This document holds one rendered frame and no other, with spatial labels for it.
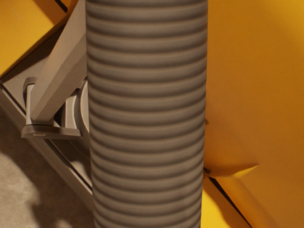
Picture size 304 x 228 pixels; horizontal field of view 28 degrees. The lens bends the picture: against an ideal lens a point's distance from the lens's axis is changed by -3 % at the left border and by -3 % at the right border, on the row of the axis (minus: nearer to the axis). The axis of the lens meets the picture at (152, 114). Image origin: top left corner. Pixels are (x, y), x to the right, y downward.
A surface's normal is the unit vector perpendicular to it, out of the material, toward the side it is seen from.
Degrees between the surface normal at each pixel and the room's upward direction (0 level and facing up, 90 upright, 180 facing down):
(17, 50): 22
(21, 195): 0
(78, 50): 90
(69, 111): 0
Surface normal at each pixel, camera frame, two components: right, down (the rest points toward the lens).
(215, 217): -0.02, 0.12
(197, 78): 0.82, 0.21
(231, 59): -0.61, 0.58
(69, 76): 0.00, 0.99
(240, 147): -0.71, 0.65
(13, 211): 0.26, -0.12
